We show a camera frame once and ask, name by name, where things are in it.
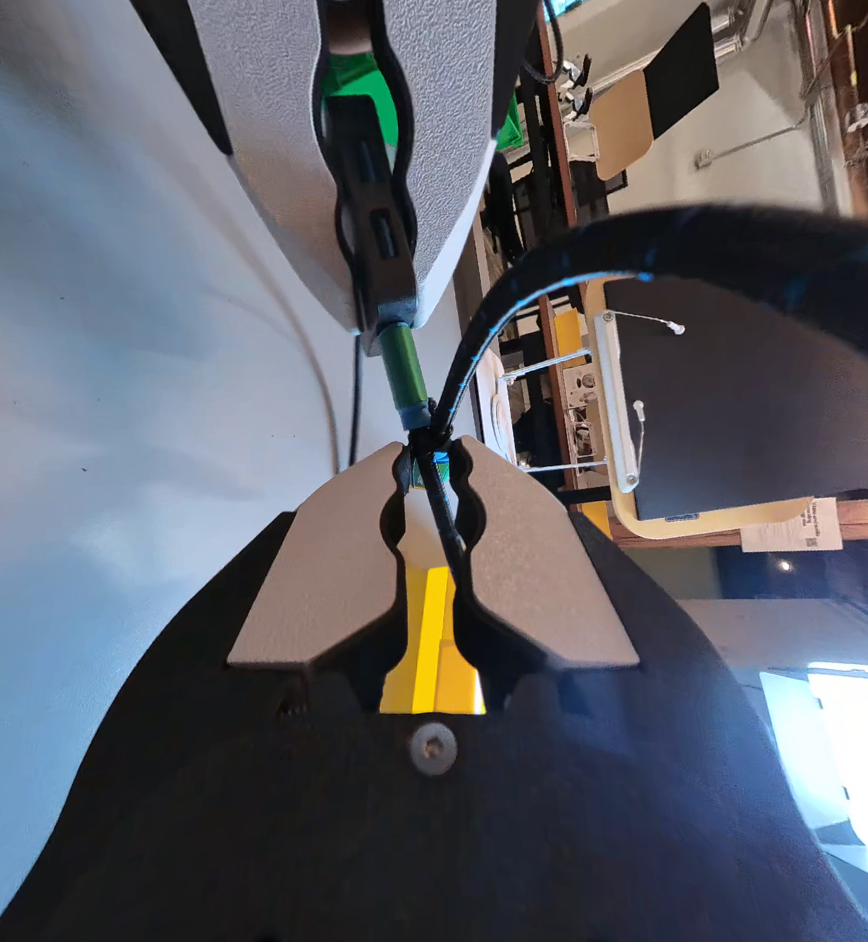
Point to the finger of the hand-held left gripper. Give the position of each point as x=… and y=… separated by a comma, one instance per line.
x=448, y=110
x=272, y=110

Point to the black white desktop device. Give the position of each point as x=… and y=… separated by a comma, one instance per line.
x=579, y=88

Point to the green plastic bin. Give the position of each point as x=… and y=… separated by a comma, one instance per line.
x=360, y=81

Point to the yellow box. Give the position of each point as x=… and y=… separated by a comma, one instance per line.
x=570, y=335

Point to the wall conduit outlet box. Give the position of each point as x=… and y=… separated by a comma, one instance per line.
x=757, y=143

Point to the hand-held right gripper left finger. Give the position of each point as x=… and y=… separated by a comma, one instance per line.
x=316, y=589

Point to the grey multiport adapter hub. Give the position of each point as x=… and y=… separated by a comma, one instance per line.
x=375, y=257

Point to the white paper label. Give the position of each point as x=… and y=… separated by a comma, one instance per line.
x=791, y=526

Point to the tan and black board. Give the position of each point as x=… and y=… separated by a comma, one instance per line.
x=684, y=73

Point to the silver ventilation duct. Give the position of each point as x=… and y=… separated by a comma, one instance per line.
x=732, y=33

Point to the black wood-rimmed panel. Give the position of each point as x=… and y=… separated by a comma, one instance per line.
x=735, y=405

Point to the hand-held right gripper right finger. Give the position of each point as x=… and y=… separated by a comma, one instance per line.
x=544, y=589

